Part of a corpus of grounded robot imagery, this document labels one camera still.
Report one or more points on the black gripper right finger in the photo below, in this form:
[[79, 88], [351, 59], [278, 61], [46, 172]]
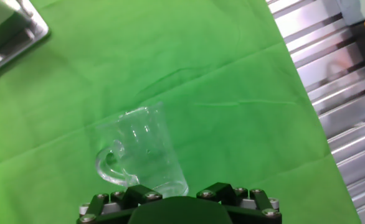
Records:
[[254, 211]]

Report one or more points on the green cloth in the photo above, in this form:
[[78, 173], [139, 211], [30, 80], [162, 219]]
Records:
[[201, 62]]

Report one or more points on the clear glass cup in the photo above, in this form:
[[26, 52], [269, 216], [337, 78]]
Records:
[[145, 146]]

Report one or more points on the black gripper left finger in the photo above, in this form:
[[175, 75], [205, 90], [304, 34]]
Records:
[[107, 211]]

